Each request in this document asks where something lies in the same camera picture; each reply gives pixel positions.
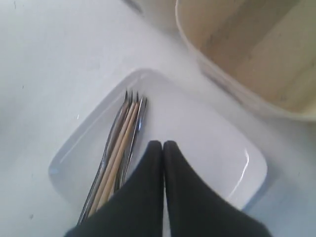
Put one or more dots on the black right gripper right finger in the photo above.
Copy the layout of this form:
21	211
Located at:
194	209

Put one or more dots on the white square plate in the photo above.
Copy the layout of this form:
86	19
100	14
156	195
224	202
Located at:
221	155

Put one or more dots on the right wooden chopstick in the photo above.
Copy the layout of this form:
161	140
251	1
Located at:
121	158

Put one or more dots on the stainless steel fork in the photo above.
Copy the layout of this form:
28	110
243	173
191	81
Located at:
111	148

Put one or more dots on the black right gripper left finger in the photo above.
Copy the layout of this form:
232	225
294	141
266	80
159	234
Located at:
136	209

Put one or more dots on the cream bin with triangle mark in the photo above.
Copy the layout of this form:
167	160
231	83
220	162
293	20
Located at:
262	52

